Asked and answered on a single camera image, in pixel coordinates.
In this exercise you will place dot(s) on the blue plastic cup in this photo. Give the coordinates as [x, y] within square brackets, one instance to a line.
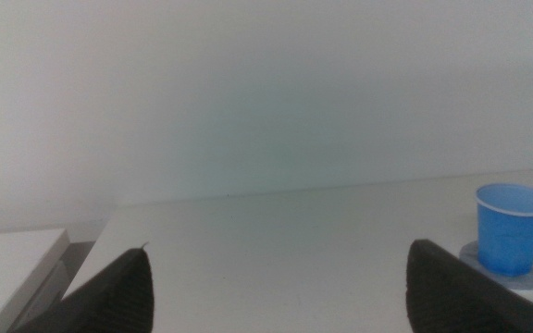
[509, 236]

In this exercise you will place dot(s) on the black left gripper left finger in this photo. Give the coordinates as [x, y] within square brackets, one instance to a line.
[114, 300]

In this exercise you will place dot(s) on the white side table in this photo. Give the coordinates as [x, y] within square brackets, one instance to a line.
[3, 263]

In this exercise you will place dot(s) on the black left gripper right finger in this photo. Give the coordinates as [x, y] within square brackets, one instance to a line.
[456, 296]

